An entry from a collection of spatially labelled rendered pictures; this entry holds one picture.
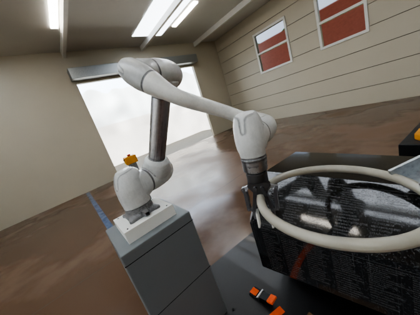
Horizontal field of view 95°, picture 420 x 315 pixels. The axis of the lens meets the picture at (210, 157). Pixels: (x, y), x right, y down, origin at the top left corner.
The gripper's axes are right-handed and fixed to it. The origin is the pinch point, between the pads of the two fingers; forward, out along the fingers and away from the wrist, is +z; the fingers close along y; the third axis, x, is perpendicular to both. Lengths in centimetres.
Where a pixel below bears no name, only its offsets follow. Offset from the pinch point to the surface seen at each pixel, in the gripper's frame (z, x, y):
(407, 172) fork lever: -9.5, 11.4, 47.1
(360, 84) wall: -4, 639, 224
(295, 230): -10.7, -20.5, 10.9
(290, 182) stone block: 4.5, 39.7, 10.4
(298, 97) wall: 1, 734, 65
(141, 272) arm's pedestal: 23, -11, -62
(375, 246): -9.8, -24.2, 26.2
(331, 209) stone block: 10.8, 22.1, 25.9
